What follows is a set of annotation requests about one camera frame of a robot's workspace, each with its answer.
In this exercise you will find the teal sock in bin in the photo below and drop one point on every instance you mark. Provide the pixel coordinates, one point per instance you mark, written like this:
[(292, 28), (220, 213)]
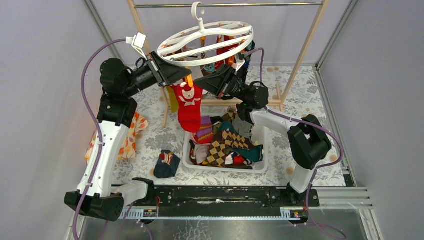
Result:
[(254, 155)]

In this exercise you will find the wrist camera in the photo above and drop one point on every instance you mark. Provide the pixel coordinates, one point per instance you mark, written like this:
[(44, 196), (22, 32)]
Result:
[(239, 61), (137, 42)]

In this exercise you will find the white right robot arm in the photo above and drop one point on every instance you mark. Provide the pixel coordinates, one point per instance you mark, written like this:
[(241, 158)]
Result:
[(308, 141)]

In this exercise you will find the white round clip hanger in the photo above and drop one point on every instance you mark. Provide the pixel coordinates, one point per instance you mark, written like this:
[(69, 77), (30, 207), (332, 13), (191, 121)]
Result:
[(197, 45)]

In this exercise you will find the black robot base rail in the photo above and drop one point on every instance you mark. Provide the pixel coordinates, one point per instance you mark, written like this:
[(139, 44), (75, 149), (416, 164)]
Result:
[(265, 196)]

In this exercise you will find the orange floral cloth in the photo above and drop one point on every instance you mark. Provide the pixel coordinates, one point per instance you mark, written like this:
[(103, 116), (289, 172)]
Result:
[(128, 147)]

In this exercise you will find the white sock bin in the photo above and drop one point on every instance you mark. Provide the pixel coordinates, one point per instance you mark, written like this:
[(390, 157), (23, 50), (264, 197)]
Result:
[(194, 153)]

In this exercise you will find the argyle brown yellow sock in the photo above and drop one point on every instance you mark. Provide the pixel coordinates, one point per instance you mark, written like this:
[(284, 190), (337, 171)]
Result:
[(224, 139)]

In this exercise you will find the black hanging sock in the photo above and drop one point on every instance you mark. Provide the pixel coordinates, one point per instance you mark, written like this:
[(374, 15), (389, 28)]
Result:
[(243, 71)]

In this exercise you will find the wooden clothes rack frame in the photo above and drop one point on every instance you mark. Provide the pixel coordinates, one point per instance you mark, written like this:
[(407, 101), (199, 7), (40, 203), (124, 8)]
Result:
[(322, 6)]

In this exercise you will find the red hanging sock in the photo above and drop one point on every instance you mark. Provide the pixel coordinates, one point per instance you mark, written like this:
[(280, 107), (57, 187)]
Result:
[(230, 60)]

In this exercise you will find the purple striped sock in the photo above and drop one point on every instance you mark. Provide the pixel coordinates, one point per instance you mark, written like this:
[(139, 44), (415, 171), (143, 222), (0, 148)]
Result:
[(205, 134)]

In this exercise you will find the yellow orange clothes peg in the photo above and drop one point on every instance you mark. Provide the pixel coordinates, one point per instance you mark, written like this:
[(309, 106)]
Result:
[(188, 81)]

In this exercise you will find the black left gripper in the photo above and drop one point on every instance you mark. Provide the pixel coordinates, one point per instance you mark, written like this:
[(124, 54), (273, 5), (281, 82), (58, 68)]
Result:
[(156, 68)]

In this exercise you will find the red cat sock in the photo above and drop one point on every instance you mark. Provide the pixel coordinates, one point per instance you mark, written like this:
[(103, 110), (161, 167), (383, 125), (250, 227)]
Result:
[(189, 106)]

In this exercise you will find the navy blue sock bundle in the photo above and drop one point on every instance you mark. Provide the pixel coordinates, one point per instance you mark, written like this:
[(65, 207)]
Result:
[(167, 165)]

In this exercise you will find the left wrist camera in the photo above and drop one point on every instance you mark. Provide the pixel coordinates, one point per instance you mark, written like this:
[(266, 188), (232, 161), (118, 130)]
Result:
[(137, 42)]

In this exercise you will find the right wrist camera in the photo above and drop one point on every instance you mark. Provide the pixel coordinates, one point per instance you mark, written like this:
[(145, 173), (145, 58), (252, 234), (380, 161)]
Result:
[(239, 61)]

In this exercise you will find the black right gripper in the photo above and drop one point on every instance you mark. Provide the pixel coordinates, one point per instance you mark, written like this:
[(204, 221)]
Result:
[(225, 77)]

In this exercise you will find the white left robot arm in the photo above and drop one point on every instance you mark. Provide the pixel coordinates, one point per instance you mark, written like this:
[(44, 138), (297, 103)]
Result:
[(95, 195)]

